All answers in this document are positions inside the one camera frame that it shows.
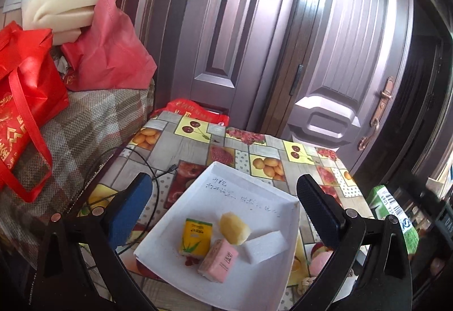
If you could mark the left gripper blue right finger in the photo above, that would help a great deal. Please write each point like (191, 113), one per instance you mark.
(322, 209)

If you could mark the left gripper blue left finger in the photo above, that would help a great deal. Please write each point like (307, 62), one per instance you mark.
(125, 209)

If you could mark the pink fluffy plush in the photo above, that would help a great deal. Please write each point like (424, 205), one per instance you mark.
(318, 262)

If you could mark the white sponge block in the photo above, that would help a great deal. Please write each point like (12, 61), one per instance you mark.
(265, 247)

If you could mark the yellow tissue pack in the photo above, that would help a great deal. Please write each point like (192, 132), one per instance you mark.
(196, 238)

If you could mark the yellow round sponge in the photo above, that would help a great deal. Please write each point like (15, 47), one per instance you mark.
(235, 231)

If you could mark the pink tissue pack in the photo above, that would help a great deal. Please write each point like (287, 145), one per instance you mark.
(219, 261)

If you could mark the red apple plush toy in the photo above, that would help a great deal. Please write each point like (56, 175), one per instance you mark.
(319, 248)

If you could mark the knotted rope toy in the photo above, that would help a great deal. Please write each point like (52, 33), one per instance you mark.
(305, 284)

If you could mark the plaid sofa cover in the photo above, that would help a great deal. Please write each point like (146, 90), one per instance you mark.
(78, 138)

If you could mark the white cardboard tray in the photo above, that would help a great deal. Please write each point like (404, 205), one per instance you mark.
(218, 190)

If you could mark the red bag behind table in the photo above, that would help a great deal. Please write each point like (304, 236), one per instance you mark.
(191, 109)

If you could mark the red gift bag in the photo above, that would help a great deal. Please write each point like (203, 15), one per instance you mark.
(32, 93)

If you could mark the pink red plastic bag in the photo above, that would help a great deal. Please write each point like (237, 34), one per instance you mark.
(108, 55)

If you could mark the purple metal door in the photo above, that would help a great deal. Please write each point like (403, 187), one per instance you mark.
(302, 70)

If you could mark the white foam strips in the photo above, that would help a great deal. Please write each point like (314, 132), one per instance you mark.
(65, 18)

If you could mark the copper door handle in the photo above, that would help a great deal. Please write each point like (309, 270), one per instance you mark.
(385, 97)

